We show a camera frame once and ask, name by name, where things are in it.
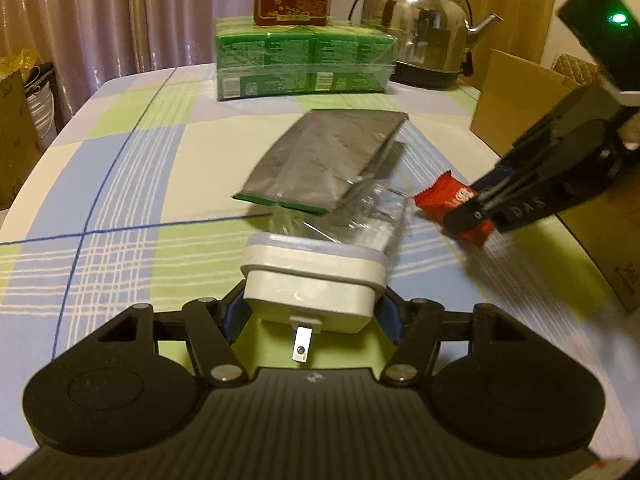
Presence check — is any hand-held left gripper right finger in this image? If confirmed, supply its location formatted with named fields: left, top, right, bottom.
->
left=372, top=292, right=527, bottom=387

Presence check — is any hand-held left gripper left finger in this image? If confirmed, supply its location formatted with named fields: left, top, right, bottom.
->
left=97, top=292, right=252, bottom=387

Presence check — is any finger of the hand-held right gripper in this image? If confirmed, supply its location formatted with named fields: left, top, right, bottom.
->
left=442, top=194, right=502, bottom=240
left=470, top=157, right=523, bottom=201

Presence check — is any red candy packet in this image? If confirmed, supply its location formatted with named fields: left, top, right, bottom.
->
left=412, top=172, right=496, bottom=249

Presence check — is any white power adapter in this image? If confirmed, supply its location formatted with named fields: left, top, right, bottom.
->
left=241, top=232, right=390, bottom=364

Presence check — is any brown cardboard box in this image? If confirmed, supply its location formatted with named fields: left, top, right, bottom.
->
left=470, top=49, right=640, bottom=314

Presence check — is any quilted beige chair cushion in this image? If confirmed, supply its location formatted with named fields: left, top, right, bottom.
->
left=550, top=54, right=602, bottom=87

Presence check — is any clear plastic packaging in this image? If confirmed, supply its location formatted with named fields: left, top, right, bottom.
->
left=270, top=142, right=417, bottom=262

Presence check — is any checked tablecloth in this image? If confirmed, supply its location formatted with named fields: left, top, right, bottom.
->
left=0, top=62, right=640, bottom=461

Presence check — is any silver foil pouch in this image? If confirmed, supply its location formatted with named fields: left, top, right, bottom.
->
left=232, top=109, right=409, bottom=216

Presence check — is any stainless steel kettle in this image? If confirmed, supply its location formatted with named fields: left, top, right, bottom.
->
left=348, top=0, right=504, bottom=89

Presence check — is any green tissue multipack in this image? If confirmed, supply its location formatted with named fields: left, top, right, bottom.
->
left=214, top=16, right=400, bottom=102

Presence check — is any large printed cardboard box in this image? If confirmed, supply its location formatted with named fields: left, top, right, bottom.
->
left=0, top=70, right=44, bottom=209

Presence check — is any pale purple curtain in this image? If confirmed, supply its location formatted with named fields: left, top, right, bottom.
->
left=0, top=0, right=372, bottom=127

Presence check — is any yellow plastic bag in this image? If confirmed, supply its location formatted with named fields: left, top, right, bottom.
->
left=0, top=49, right=42, bottom=82

